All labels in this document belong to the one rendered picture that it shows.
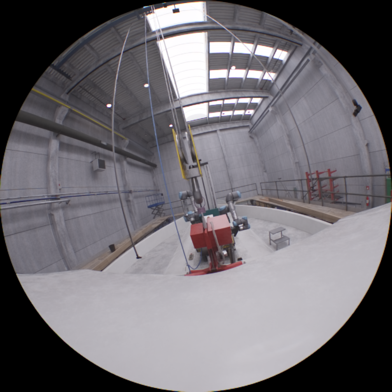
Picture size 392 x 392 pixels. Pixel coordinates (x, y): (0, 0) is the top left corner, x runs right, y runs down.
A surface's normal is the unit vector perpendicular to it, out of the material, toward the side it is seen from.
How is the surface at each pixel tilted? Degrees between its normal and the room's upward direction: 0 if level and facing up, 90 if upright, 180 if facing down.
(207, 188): 90
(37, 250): 90
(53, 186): 90
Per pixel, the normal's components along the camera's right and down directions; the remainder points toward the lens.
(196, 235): 0.00, 0.35
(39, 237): 0.97, -0.22
